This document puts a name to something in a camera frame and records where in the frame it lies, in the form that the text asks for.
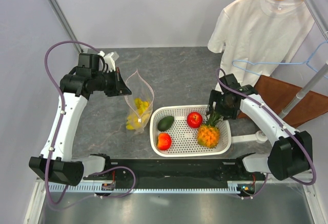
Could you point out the aluminium frame post left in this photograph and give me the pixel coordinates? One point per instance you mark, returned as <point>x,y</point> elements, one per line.
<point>62,19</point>

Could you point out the white perforated plastic basket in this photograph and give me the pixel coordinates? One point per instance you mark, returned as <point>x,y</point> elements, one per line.
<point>184,141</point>

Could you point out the red orange peach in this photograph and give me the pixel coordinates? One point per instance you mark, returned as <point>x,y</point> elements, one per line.
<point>164,141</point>

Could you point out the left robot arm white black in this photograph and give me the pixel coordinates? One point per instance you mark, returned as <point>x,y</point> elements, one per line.
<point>94,72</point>

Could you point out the green avocado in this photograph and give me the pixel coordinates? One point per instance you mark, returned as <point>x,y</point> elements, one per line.
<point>165,123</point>

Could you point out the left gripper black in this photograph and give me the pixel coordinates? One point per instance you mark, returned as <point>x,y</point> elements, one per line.
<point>119,86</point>

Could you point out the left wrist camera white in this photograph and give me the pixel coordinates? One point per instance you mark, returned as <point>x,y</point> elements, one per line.
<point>109,59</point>

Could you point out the blue clothes hanger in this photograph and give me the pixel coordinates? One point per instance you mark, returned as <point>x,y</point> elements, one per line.
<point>306,62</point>

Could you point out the clear zip top bag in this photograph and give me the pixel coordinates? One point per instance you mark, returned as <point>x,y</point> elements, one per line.
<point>140,89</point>

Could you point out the brown cloth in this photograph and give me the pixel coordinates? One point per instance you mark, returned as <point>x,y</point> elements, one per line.
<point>278,94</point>

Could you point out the silver clothes rack pole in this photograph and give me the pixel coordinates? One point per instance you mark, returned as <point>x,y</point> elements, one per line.
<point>304,91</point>

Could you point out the yellow banana bunch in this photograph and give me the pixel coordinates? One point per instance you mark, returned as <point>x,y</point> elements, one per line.
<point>138,118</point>

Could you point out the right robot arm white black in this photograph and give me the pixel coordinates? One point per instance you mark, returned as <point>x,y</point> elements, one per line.
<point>291,151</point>

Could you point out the white t-shirt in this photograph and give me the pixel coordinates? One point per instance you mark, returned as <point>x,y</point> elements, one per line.
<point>254,36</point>

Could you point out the red apple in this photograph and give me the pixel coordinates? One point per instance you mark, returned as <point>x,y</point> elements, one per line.
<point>194,120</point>

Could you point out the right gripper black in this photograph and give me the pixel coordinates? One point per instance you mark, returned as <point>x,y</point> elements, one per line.
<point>214,95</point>

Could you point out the white cable duct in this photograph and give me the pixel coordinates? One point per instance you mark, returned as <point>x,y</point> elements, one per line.
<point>110,187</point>

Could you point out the orange toy pineapple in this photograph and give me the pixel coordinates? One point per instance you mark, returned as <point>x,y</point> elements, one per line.
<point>208,133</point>

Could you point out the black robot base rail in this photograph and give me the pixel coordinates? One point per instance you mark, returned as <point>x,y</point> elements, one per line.
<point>190,173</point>

